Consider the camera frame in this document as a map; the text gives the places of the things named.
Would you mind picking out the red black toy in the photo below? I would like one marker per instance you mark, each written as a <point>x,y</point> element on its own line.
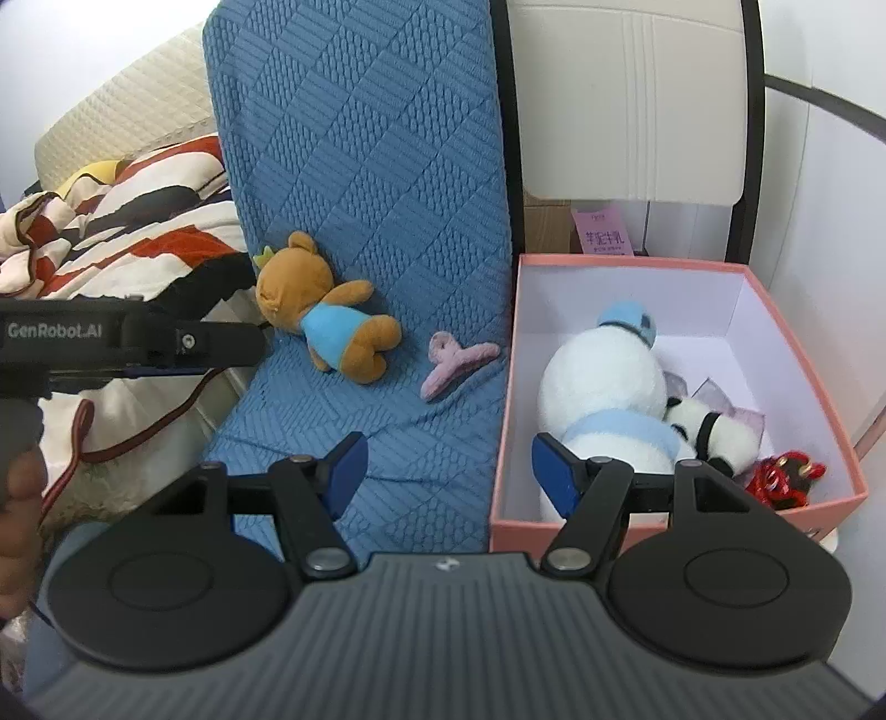
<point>785,478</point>

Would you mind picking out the brown bear plush toy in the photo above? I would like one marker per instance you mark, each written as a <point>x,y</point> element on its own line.
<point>311,311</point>

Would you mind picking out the person's left hand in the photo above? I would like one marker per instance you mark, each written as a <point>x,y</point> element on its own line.
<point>21,526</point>

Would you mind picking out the blue quilted cushion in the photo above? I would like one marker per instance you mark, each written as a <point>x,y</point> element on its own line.
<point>374,194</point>

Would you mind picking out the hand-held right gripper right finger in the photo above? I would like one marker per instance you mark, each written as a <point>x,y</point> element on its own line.
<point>554,476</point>

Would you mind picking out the pink hair claw clip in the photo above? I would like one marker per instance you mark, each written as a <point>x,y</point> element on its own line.
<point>453,363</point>

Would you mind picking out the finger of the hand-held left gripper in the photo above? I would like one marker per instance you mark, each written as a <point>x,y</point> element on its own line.
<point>138,374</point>
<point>207,340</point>

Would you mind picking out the brown cardboard box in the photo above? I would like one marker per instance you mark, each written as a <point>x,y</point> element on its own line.
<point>547,225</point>

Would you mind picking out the cream quilted sofa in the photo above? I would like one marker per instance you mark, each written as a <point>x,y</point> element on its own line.
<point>131,97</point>

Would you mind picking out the printed blanket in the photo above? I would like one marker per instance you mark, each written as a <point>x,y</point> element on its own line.
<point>152,214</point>

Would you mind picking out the white chair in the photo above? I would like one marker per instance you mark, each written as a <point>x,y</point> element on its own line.
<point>623,90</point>

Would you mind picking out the pink paper card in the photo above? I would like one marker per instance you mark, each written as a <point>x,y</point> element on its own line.
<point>601,232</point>

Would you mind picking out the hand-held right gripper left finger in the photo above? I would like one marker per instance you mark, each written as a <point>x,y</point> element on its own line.
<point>346,465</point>

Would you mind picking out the purple scrunchie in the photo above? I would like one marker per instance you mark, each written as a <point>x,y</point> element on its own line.
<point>737,408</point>

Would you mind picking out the black curved bar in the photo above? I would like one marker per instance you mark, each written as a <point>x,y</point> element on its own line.
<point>830,100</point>

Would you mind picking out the pink cardboard box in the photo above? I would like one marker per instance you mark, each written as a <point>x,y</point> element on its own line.
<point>782,332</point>

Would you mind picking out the blue white duck plush toy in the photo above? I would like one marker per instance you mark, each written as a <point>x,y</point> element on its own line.
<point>602,381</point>

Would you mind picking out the panda plush toy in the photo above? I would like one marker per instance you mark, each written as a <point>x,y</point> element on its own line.
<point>720,433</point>

